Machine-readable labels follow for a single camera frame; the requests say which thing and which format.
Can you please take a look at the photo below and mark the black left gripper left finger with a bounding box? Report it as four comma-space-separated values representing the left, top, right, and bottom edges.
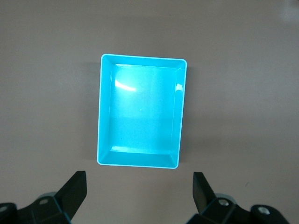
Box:
0, 171, 88, 224

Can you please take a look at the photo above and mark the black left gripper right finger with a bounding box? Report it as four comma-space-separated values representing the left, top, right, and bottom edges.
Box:
189, 172, 288, 224

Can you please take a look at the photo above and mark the brown table cover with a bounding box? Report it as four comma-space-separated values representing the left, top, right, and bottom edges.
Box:
0, 0, 299, 224

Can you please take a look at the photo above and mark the blue plastic box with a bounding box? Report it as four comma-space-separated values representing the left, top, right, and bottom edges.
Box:
96, 53, 189, 169

